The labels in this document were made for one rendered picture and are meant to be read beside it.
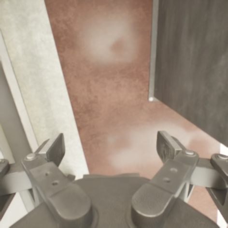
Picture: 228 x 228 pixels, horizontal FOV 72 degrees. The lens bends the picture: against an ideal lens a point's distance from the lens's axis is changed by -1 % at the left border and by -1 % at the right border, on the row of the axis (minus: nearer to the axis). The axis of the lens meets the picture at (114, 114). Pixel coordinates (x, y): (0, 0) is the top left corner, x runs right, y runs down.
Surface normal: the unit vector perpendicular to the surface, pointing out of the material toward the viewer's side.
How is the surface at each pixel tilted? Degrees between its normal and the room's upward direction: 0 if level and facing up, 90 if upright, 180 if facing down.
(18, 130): 0
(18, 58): 0
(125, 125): 0
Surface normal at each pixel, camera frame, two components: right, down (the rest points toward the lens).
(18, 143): 0.03, 0.29
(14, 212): 0.99, -0.16
